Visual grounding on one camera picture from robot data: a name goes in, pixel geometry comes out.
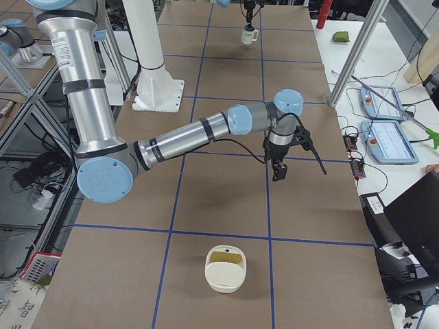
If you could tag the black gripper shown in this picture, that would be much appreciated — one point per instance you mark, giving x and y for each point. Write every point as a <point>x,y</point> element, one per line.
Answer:
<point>276,152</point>
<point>249,12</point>

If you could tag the white mug with handle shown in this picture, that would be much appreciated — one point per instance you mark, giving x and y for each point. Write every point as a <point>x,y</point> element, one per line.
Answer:
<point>249,34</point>

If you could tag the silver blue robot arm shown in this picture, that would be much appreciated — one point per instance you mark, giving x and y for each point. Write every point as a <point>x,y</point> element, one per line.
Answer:
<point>236,14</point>
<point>108,164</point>

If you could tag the beige cylindrical cup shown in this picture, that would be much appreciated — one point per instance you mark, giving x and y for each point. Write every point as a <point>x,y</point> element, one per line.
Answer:
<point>225,268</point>

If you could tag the red usb hub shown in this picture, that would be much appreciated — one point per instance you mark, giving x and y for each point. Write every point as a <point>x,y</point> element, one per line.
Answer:
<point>358,170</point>
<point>350,143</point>

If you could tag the red cylinder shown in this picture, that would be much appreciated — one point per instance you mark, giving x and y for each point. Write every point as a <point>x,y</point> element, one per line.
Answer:
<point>324,12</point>

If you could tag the green cloth pouch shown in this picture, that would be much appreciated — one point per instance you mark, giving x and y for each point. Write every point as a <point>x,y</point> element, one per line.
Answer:
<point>341,37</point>

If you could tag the lower blue teach pendant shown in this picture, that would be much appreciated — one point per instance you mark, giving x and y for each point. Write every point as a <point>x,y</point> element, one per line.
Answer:
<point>387,143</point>

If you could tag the blue teach pendant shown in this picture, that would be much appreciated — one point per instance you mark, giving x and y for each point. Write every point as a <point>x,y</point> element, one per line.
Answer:
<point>387,143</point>
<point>375,108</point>

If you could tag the upper blue teach pendant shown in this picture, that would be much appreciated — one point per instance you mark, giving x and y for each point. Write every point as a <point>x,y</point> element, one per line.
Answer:
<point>375,108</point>

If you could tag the black box with label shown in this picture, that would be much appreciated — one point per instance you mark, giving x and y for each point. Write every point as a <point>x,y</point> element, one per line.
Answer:
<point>380,228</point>

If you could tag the black monitor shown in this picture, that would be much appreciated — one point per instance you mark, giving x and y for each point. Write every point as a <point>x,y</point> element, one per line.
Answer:
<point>414,216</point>

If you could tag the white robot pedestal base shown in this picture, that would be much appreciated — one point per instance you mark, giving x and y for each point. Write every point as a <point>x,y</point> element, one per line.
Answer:
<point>156,89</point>

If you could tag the aluminium frame post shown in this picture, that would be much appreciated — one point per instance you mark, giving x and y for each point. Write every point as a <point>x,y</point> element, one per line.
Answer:
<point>368,27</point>

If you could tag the grabber stick green handle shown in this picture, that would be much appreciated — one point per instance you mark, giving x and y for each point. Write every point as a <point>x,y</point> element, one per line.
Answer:
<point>432,134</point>

